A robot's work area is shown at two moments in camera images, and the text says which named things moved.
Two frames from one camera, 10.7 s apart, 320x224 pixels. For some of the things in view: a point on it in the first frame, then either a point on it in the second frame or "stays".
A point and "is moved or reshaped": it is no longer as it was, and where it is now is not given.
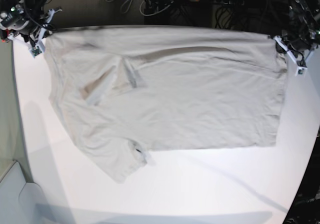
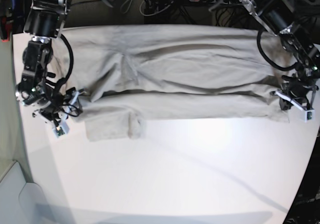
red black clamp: (4, 34) stays
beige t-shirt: (130, 90) is moved or reshaped
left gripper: (32, 30) → (55, 102)
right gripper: (300, 44) → (298, 87)
